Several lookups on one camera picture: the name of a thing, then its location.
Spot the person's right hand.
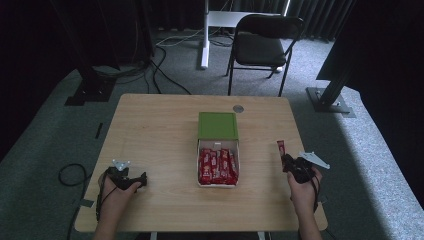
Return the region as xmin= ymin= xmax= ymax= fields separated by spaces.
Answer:
xmin=286 ymin=168 xmax=324 ymax=218

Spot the long black floor cable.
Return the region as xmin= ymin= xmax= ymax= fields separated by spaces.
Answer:
xmin=149 ymin=44 xmax=193 ymax=96

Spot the bundle of black cables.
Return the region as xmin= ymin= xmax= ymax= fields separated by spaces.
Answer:
xmin=91 ymin=62 xmax=150 ymax=85

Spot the person's left hand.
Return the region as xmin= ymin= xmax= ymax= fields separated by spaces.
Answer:
xmin=97 ymin=170 xmax=142 ymax=227

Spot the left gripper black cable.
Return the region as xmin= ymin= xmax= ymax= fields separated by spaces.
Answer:
xmin=95 ymin=169 xmax=118 ymax=222

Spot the white floor cable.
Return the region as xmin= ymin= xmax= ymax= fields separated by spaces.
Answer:
xmin=155 ymin=27 xmax=205 ymax=48

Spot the dark curtain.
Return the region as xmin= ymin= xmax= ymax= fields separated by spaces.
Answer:
xmin=146 ymin=0 xmax=356 ymax=43

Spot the row of red packets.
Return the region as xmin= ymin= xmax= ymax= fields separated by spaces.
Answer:
xmin=198 ymin=147 xmax=239 ymax=186

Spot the black looped floor cable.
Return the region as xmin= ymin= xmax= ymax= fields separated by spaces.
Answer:
xmin=57 ymin=162 xmax=89 ymax=240

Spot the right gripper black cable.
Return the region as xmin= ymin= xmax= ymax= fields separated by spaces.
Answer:
xmin=307 ymin=172 xmax=322 ymax=213

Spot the red snack packet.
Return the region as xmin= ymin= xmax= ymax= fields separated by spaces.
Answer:
xmin=276 ymin=139 xmax=287 ymax=158

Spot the black metal stand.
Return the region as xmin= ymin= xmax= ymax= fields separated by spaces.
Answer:
xmin=305 ymin=63 xmax=357 ymax=119
xmin=49 ymin=0 xmax=118 ymax=107

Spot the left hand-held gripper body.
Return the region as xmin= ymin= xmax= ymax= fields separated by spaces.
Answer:
xmin=106 ymin=159 xmax=138 ymax=191

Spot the white drawer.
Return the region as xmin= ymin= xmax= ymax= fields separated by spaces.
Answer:
xmin=196 ymin=138 xmax=241 ymax=189

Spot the black folding chair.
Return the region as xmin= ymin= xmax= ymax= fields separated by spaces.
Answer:
xmin=226 ymin=13 xmax=306 ymax=98

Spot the white desk frame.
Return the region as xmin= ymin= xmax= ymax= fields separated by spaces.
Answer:
xmin=199 ymin=0 xmax=292 ymax=70

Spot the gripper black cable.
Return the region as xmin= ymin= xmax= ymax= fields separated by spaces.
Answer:
xmin=95 ymin=169 xmax=118 ymax=222
xmin=307 ymin=172 xmax=322 ymax=213

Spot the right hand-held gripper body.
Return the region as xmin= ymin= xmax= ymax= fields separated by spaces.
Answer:
xmin=286 ymin=151 xmax=331 ymax=185

